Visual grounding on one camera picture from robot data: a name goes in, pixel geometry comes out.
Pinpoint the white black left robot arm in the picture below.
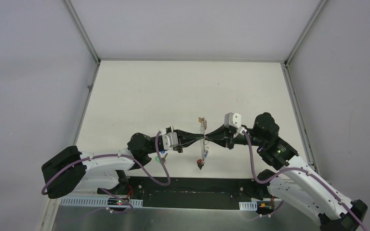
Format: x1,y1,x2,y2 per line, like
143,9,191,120
41,128,205,199

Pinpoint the black robot base mount plate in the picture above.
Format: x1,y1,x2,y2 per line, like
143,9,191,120
108,176,278,210

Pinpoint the green tag key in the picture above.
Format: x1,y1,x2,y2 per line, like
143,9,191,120
155,153,168,164

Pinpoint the white slotted cable duct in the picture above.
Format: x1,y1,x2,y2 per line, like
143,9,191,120
238,201,258,211
60,196,130,208

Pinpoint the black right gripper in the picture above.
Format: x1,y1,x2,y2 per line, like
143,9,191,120
204,123,265,150

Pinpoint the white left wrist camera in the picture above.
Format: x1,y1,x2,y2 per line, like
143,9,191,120
162,132,179,150

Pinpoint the aluminium frame rail left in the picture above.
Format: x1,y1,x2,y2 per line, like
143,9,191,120
62,0,101,175

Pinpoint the aluminium frame rail right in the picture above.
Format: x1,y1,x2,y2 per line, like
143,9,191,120
280,0,329,170

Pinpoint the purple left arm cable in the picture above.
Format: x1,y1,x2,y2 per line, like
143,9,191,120
41,130,172,196

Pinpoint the white slotted cable duct right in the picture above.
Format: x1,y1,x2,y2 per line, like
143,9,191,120
238,201,258,211

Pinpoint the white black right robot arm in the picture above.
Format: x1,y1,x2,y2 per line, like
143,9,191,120
205,112,368,231

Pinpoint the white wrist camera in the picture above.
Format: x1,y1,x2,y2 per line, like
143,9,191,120
162,132,179,150
224,113,241,128

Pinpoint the aluminium frame rail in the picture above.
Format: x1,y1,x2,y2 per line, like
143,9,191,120
62,0,101,175
280,0,329,170

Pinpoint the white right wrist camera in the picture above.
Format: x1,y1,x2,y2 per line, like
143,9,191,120
224,113,241,128

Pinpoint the white slotted cable duct left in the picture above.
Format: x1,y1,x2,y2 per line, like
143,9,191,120
60,196,130,208

